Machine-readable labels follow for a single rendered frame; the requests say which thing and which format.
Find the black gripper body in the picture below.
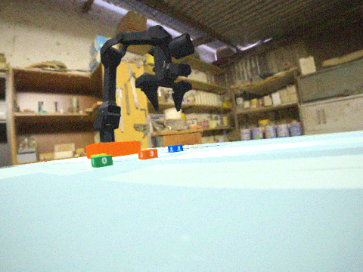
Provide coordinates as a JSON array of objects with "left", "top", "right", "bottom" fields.
[{"left": 135, "top": 60, "right": 192, "bottom": 92}]

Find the blue block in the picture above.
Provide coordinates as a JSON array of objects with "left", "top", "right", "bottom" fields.
[{"left": 168, "top": 144, "right": 183, "bottom": 153}]

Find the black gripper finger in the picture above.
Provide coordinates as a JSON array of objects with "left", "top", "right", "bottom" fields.
[
  {"left": 141, "top": 83, "right": 160, "bottom": 111},
  {"left": 172, "top": 88, "right": 189, "bottom": 112}
]

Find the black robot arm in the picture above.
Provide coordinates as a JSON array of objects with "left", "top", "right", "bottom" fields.
[{"left": 93, "top": 25, "right": 194, "bottom": 144}]

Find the green block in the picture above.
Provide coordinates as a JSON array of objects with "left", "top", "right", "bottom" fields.
[{"left": 91, "top": 155, "right": 113, "bottom": 168}]

